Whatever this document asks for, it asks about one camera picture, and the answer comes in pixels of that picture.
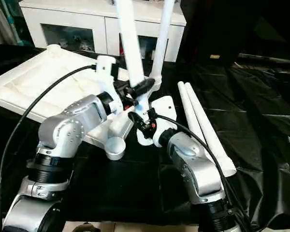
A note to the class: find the white plastic table leg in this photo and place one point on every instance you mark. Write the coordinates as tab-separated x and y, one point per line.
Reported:
130	48
163	36
207	125
188	106

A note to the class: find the white plastic table top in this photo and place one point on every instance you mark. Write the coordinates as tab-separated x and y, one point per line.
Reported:
38	79

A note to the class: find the small beige label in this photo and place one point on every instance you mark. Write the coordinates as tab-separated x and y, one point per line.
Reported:
215	56

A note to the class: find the white sideboard cabinet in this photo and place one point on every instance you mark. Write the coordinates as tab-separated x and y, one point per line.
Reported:
87	21

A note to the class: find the black shiny mat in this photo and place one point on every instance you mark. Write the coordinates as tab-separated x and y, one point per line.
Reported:
256	120

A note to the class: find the brown rounded object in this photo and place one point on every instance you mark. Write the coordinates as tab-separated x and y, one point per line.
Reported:
83	228

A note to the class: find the long black bar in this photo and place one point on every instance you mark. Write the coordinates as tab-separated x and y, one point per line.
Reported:
268	59

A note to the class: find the beige curtain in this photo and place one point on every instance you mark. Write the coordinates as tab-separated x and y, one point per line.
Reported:
0	21

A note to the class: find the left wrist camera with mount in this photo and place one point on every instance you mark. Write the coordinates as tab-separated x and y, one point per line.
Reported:
106	70

